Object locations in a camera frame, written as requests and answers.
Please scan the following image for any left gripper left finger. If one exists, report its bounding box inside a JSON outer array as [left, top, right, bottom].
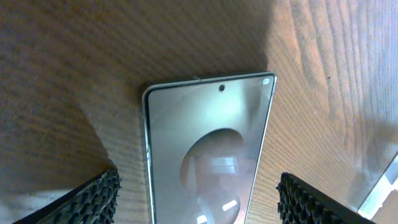
[[16, 169, 121, 224]]

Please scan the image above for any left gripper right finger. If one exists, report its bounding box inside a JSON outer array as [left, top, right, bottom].
[[276, 172, 374, 224]]

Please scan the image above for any bronze Galaxy smartphone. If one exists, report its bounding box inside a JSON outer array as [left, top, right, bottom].
[[141, 72, 277, 223]]

